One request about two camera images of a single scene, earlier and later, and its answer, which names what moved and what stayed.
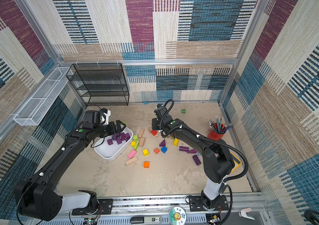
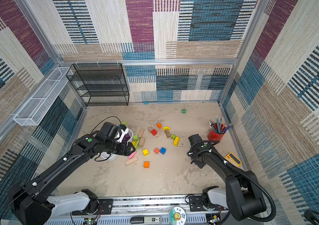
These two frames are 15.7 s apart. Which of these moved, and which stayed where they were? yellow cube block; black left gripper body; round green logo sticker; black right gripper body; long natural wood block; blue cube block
Moved: black right gripper body; black left gripper body
Stayed: blue cube block; round green logo sticker; yellow cube block; long natural wood block
